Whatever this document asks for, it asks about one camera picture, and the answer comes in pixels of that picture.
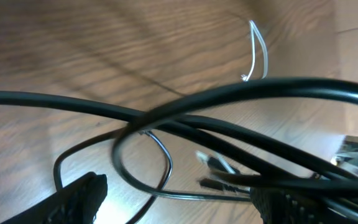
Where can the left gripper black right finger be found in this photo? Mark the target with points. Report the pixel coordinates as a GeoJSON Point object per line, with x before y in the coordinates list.
{"type": "Point", "coordinates": [276, 207]}

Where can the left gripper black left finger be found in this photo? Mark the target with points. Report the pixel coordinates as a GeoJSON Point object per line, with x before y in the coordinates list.
{"type": "Point", "coordinates": [77, 203]}

